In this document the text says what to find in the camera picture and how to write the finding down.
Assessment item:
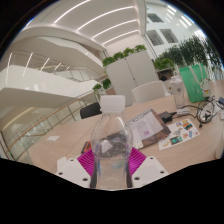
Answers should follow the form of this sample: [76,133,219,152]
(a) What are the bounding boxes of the black power adapter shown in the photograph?
[158,110,174,123]

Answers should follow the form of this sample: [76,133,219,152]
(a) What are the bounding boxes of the row of tall green plants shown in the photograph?
[153,34,224,72]

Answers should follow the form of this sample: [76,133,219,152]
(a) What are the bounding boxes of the black tangled cables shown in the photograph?
[181,98,221,130]

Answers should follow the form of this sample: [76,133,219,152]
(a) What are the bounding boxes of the colourful sticker sheet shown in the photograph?
[158,118,201,151]

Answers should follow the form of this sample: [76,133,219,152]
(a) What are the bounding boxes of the small white box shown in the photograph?
[133,139,145,150]

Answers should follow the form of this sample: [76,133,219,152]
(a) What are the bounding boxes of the tall clear tumbler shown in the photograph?
[169,75,186,110]

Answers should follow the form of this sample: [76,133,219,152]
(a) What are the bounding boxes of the small potted green plant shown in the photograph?
[92,77,113,96]

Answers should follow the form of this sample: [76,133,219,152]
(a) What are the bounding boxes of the brown book with white cover sheet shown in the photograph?
[127,108,172,150]

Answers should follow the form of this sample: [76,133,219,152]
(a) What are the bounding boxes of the white cabinet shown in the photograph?
[104,49,160,98]

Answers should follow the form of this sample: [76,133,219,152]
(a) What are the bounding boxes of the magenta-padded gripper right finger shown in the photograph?
[126,147,170,189]

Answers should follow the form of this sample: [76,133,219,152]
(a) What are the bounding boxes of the red and black phone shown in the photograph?
[80,140,93,155]

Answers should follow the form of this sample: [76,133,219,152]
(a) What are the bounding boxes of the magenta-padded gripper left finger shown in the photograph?
[54,148,99,190]

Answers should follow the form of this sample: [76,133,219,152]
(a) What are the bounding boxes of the black office chair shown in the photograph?
[79,101,103,120]

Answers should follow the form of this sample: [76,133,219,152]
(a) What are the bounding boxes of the white chair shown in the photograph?
[130,80,167,105]

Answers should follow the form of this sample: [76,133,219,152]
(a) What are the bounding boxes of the green plants atop cabinet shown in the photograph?
[102,44,148,68]

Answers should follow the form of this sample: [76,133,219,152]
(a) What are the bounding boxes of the ceiling light strips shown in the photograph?
[53,0,140,46]

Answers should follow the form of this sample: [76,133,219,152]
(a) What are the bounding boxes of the clear plastic water bottle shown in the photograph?
[90,94,134,191]

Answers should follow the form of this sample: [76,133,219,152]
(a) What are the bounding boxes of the glass balustrade with handrail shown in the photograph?
[0,89,102,162]

